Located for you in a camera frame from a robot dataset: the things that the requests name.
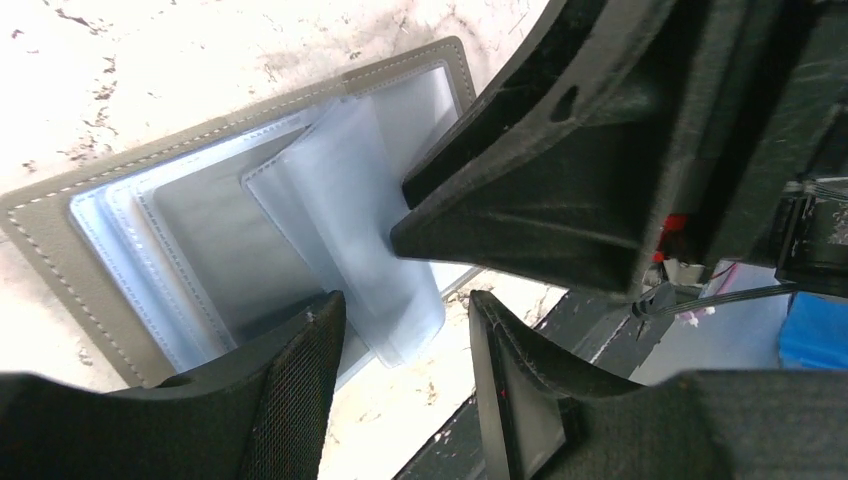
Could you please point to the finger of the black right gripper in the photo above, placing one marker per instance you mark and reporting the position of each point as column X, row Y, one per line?
column 568, row 163

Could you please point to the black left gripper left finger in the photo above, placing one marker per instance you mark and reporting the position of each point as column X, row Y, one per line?
column 258, row 412

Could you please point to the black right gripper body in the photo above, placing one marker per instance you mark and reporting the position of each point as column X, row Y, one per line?
column 772, row 162

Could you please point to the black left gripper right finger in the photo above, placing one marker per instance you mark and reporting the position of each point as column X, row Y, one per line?
column 545, row 413

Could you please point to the grey card holder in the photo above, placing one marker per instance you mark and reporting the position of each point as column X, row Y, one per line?
column 162, row 255

